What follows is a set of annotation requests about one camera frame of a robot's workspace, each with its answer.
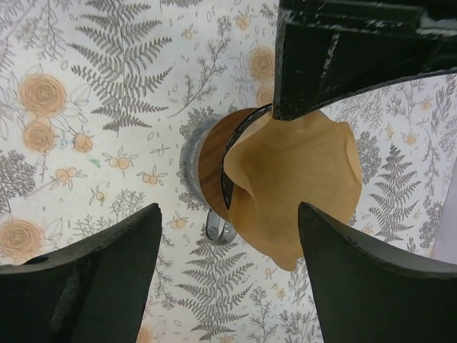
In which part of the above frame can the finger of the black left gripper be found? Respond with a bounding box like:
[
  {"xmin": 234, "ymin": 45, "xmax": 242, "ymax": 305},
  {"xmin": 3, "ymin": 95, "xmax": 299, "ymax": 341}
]
[{"xmin": 273, "ymin": 0, "xmax": 456, "ymax": 121}]

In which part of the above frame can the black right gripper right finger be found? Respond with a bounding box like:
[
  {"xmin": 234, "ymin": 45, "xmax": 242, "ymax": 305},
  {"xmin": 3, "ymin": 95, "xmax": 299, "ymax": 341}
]
[{"xmin": 298, "ymin": 202, "xmax": 456, "ymax": 342}]

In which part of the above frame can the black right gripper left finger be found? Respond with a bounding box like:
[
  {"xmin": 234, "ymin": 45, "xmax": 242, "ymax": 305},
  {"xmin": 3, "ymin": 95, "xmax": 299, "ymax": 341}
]
[{"xmin": 1, "ymin": 204, "xmax": 162, "ymax": 342}]

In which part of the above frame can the brown paper coffee filter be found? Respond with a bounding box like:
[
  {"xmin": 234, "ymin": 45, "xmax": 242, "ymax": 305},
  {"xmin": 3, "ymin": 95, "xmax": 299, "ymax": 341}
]
[{"xmin": 228, "ymin": 111, "xmax": 362, "ymax": 272}]

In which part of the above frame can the round wooden dripper holder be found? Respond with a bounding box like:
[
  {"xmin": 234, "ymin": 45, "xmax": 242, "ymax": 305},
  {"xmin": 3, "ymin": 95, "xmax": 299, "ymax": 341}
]
[{"xmin": 198, "ymin": 108, "xmax": 256, "ymax": 220}]

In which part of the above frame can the blue ribbed plastic dripper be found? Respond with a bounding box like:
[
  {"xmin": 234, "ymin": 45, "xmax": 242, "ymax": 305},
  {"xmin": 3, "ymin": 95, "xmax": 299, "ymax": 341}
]
[{"xmin": 221, "ymin": 104, "xmax": 273, "ymax": 209}]

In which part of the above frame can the clear glass carafe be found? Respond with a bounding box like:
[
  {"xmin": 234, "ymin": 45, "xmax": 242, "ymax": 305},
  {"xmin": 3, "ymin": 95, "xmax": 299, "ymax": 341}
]
[{"xmin": 179, "ymin": 120, "xmax": 236, "ymax": 246}]

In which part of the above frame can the floral patterned table mat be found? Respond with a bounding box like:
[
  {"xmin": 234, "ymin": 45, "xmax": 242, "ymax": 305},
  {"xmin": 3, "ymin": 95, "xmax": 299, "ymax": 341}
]
[{"xmin": 1, "ymin": 1, "xmax": 456, "ymax": 342}]

